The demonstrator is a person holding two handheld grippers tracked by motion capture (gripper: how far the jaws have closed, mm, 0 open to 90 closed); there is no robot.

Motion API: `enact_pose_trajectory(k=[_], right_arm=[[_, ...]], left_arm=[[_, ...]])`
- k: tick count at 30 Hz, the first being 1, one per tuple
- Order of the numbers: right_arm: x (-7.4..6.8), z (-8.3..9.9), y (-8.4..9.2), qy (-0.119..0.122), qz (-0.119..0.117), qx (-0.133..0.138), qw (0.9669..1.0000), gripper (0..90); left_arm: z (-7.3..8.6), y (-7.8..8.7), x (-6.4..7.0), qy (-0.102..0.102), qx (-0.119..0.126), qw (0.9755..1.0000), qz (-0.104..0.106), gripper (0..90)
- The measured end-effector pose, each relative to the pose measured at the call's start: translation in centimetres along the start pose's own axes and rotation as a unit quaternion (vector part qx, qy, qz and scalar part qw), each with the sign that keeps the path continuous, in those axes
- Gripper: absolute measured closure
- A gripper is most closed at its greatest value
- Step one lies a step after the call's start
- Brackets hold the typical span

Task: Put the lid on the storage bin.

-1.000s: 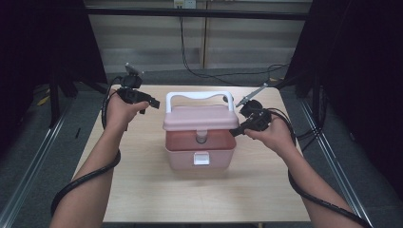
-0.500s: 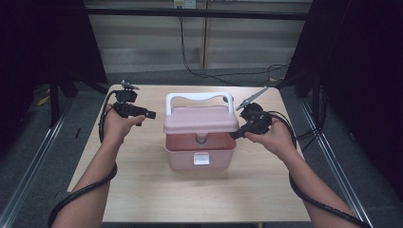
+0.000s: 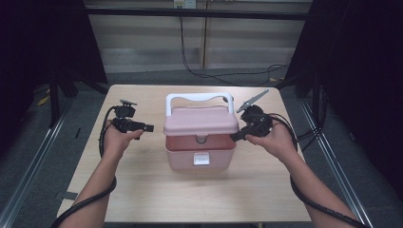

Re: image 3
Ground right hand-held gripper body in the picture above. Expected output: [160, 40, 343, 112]
[236, 88, 274, 139]

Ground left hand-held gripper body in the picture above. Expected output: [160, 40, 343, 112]
[110, 99, 146, 134]

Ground pink storage box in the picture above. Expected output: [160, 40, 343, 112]
[163, 92, 240, 172]

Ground person's left hand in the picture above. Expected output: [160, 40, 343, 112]
[102, 120, 144, 161]

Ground person's right hand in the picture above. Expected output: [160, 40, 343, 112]
[245, 120, 298, 164]

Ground dark metal stand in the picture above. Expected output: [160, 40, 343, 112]
[47, 72, 79, 129]
[312, 72, 328, 131]

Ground yellow object on floor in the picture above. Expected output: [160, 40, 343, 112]
[36, 88, 51, 107]

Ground black tape strip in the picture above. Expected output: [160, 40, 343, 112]
[53, 190, 79, 201]

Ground black horizontal bar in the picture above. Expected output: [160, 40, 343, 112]
[85, 7, 313, 22]

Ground black curtain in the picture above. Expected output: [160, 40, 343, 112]
[0, 0, 108, 153]
[284, 0, 403, 191]

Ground black floor cable loop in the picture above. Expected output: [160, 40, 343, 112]
[215, 67, 283, 88]

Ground black cables by stand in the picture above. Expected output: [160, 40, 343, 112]
[296, 126, 321, 152]

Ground black hanging wall cable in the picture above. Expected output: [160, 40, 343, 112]
[179, 16, 290, 79]

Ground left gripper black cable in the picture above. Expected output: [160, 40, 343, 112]
[49, 105, 118, 228]

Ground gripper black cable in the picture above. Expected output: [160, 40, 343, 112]
[49, 105, 118, 228]
[267, 113, 369, 228]

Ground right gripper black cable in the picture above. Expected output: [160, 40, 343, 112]
[267, 113, 369, 228]

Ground metal floor rail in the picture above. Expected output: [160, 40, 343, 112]
[298, 98, 375, 228]
[0, 94, 76, 228]

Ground vertical wooden wall strip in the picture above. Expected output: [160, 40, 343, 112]
[199, 0, 210, 69]

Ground white wall outlet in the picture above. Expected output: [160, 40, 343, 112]
[173, 0, 198, 10]

